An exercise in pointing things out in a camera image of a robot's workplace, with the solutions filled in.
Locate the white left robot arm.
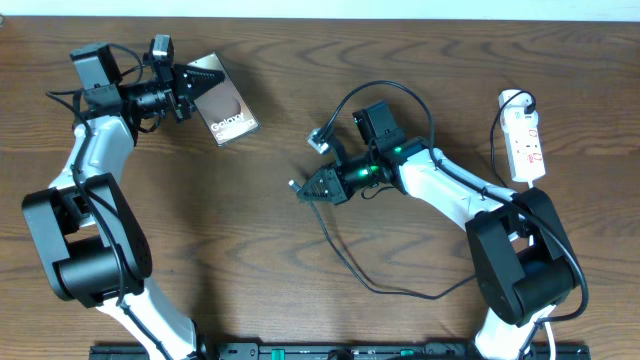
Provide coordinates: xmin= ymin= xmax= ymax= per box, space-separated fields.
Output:
xmin=22 ymin=56 xmax=225 ymax=359

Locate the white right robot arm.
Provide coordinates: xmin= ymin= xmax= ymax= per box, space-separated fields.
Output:
xmin=295 ymin=102 xmax=585 ymax=359

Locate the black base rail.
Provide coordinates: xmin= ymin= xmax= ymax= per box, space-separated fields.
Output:
xmin=88 ymin=341 xmax=591 ymax=360

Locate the white USB charger adapter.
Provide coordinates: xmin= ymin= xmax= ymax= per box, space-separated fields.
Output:
xmin=496 ymin=89 xmax=538 ymax=122

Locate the white power strip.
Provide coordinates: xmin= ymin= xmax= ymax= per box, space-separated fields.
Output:
xmin=498 ymin=112 xmax=546 ymax=187

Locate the black charging cable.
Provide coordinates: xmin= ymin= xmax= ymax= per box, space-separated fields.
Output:
xmin=287 ymin=89 xmax=538 ymax=301

